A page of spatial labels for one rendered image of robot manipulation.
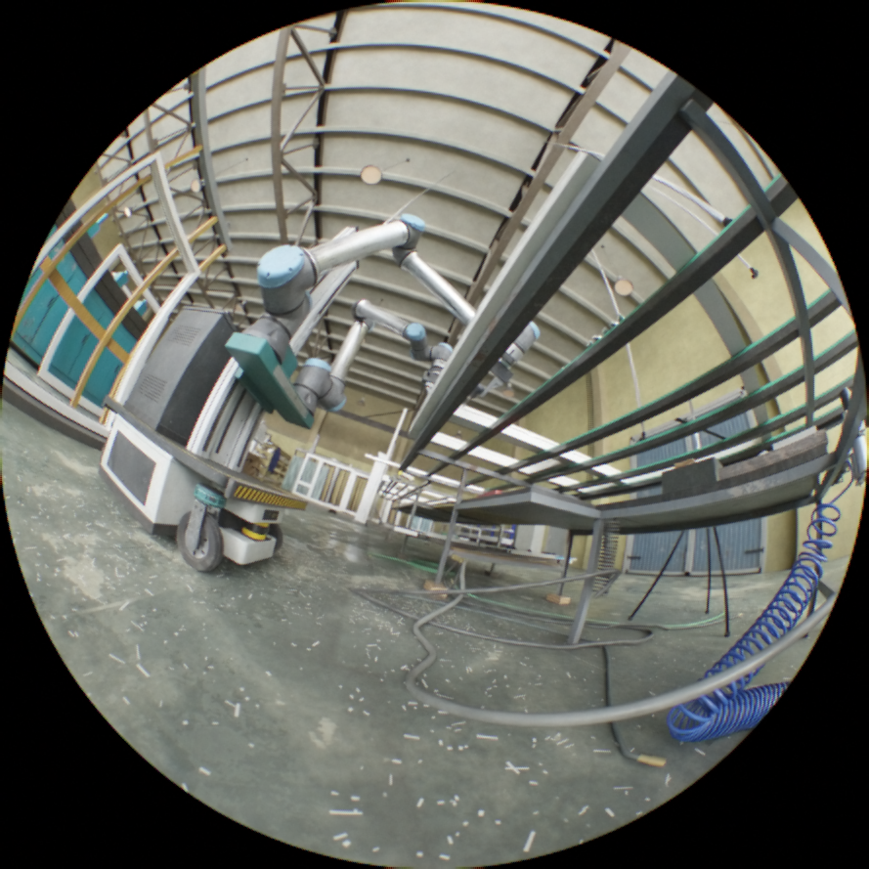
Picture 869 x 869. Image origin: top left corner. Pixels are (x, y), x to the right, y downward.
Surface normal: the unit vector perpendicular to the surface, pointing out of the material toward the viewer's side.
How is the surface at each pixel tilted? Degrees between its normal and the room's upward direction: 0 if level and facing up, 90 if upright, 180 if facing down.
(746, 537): 90
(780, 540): 90
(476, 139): 180
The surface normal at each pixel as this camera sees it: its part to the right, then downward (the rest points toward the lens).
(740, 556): -0.94, -0.32
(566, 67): -0.25, 0.90
